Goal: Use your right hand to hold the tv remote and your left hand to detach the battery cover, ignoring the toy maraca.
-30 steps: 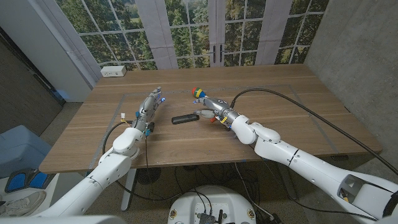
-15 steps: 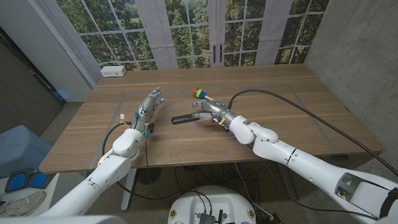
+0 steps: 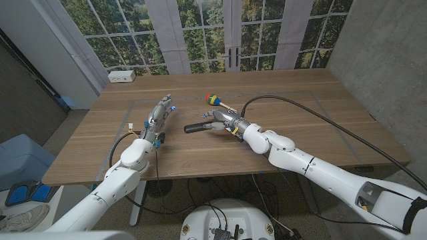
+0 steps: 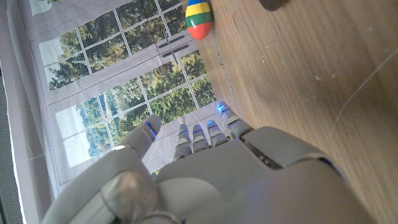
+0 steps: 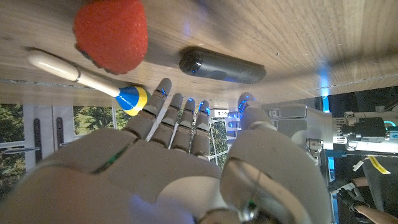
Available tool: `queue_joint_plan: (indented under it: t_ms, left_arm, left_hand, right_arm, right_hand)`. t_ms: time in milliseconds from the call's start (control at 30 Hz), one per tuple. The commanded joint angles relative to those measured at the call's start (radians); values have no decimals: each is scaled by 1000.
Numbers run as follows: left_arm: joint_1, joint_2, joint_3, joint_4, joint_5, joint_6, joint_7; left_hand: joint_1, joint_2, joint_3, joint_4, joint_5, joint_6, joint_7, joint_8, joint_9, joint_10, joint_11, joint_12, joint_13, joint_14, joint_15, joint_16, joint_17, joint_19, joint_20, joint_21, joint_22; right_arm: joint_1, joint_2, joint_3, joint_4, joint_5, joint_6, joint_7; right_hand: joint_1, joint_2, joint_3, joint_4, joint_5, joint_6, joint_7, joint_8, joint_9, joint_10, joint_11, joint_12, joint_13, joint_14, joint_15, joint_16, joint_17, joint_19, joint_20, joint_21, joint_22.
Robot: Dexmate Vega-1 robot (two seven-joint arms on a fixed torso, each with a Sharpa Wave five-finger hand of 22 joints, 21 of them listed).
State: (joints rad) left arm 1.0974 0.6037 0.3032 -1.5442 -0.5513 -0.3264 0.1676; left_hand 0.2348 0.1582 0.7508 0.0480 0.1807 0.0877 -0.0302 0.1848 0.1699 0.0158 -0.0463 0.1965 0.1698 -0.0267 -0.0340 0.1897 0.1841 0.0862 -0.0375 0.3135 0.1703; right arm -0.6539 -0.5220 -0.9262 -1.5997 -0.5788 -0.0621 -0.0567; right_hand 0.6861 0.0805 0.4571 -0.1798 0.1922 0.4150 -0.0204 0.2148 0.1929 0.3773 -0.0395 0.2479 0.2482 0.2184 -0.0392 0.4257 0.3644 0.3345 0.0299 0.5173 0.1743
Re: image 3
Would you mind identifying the grey table leg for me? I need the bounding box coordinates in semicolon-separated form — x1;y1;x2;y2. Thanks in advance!
296;175;321;215

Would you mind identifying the blue black foot pedal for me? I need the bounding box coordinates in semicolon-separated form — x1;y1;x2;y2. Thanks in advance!
5;180;61;207

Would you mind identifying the printed window backdrop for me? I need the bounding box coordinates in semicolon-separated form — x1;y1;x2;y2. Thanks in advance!
31;0;354;96

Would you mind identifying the blue grey chair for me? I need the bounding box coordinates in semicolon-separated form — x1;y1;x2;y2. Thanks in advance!
0;133;56;193

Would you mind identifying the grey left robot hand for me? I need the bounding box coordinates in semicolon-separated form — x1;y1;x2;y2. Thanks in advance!
139;93;177;147

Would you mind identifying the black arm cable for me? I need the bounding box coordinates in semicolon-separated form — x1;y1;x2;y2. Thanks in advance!
240;95;427;193
109;131;194;216

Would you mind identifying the white power strip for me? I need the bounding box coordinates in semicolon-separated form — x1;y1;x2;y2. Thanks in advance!
107;69;137;83

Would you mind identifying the white floor cable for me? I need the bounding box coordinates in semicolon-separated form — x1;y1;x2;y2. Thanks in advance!
250;174;296;237

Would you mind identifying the white table leg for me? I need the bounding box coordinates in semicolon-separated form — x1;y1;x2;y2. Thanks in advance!
129;180;147;227

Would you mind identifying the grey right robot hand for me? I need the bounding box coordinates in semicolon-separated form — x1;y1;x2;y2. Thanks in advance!
201;109;252;137

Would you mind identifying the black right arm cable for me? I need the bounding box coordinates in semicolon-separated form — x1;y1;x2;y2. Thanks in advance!
240;95;427;193

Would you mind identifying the black tv remote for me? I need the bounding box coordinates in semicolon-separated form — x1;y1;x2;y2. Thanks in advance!
183;121;214;134

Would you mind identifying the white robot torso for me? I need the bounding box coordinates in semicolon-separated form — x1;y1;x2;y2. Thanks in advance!
179;198;276;240

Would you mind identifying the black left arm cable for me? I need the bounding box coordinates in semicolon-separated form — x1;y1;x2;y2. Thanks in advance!
109;131;194;216

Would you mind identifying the white sneaker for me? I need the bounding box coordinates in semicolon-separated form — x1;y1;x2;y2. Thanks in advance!
0;204;51;233

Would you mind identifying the colourful toy maraca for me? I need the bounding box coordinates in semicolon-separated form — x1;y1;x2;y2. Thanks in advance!
205;93;238;113

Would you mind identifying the black round floor fan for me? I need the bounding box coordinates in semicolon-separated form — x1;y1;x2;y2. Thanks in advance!
146;179;173;199

